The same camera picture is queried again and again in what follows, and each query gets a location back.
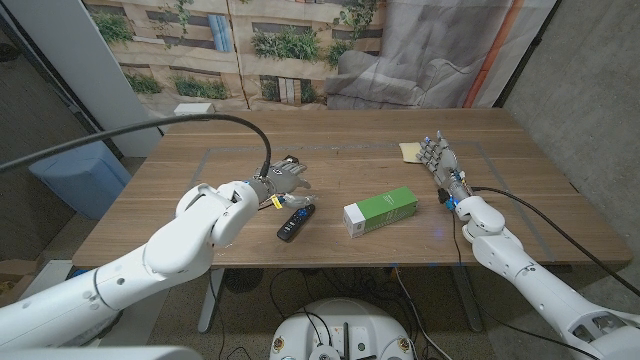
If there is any white power strip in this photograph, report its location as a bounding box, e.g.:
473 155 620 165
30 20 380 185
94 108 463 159
173 102 215 117

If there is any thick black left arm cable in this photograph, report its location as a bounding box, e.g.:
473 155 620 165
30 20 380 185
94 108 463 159
0 113 273 179

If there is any yellow sticky note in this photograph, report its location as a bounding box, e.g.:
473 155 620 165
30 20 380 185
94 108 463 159
398 142 424 165

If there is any black backdrop pole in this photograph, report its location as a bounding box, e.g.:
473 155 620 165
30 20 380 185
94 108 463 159
492 0 564 109

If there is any green and white package box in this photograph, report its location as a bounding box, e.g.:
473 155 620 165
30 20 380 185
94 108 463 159
342 186 419 239

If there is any printed backdrop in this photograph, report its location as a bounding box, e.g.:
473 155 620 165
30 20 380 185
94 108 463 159
82 0 559 120

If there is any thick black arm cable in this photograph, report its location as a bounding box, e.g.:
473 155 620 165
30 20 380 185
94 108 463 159
0 113 273 179
472 186 640 297

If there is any white wall panel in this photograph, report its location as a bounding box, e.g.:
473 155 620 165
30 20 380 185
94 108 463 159
0 0 164 159

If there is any white floor cable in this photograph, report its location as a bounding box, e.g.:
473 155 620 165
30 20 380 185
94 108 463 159
393 267 442 360

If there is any blue bin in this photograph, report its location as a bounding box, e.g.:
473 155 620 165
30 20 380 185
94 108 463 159
28 140 132 221

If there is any cardboard box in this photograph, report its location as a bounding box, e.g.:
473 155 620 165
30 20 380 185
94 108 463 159
0 259 32 307

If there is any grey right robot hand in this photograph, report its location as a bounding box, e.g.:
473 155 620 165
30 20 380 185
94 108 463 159
415 130 474 201

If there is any grey table leg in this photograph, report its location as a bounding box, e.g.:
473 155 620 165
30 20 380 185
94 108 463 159
452 264 484 334

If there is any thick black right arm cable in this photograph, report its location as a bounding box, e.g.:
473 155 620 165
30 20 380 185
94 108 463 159
472 186 640 297

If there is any black TV remote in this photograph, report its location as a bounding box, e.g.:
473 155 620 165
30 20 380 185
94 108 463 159
276 203 317 243

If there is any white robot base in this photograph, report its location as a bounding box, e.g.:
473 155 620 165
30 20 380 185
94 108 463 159
269 298 415 360

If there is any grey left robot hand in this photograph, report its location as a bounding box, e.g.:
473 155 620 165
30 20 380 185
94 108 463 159
248 155 317 210

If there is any black round floor fixture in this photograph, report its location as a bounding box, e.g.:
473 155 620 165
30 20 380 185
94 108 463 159
223 268 265 295

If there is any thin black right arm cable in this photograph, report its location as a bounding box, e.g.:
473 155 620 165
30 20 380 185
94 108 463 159
437 188 604 360

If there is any white table leg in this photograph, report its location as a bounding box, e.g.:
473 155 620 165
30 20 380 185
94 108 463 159
197 267 226 334

